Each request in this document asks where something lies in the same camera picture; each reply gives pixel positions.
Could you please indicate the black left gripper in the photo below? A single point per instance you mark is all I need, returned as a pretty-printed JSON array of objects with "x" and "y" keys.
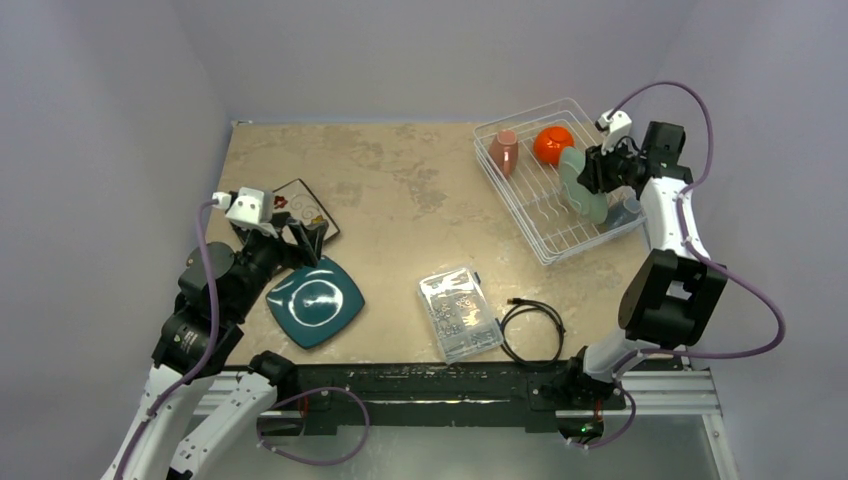
[{"x": 310, "y": 236}]

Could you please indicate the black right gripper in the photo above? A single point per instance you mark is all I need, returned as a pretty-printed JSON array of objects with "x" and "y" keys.
[{"x": 595, "y": 171}]

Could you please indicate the light blue flower plate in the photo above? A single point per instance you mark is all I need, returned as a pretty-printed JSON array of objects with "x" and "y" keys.
[{"x": 592, "y": 206}]

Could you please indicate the square white floral plate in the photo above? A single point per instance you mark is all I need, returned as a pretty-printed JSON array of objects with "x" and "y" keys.
[{"x": 296, "y": 200}]

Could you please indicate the grey coffee mug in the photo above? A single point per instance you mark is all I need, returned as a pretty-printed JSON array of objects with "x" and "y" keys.
[{"x": 622, "y": 213}]

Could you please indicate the orange cup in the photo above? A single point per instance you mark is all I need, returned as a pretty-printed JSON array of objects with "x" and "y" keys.
[{"x": 550, "y": 142}]

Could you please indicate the teal square plate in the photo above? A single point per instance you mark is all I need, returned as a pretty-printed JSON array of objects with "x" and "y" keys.
[{"x": 313, "y": 304}]

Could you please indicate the pink floral mug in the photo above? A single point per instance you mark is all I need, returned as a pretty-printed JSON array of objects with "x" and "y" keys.
[{"x": 504, "y": 151}]

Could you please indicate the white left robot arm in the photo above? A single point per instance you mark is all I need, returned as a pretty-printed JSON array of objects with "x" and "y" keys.
[{"x": 217, "y": 290}]

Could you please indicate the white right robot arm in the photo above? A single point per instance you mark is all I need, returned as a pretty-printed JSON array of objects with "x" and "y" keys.
[{"x": 671, "y": 298}]

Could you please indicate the clear plastic screw box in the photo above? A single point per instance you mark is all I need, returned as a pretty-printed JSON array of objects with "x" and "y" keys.
[{"x": 462, "y": 320}]

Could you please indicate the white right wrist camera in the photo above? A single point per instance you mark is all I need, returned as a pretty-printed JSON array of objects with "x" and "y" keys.
[{"x": 615, "y": 126}]

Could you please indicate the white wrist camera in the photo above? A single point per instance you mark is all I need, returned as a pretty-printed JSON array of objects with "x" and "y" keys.
[
  {"x": 248, "y": 209},
  {"x": 615, "y": 126}
]

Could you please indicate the white wire dish rack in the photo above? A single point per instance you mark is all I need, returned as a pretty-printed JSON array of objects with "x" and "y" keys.
[{"x": 532, "y": 193}]

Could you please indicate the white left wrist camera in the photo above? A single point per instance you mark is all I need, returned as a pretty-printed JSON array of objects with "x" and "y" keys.
[{"x": 248, "y": 209}]

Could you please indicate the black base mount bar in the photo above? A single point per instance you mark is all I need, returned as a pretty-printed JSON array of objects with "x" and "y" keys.
[{"x": 470, "y": 394}]

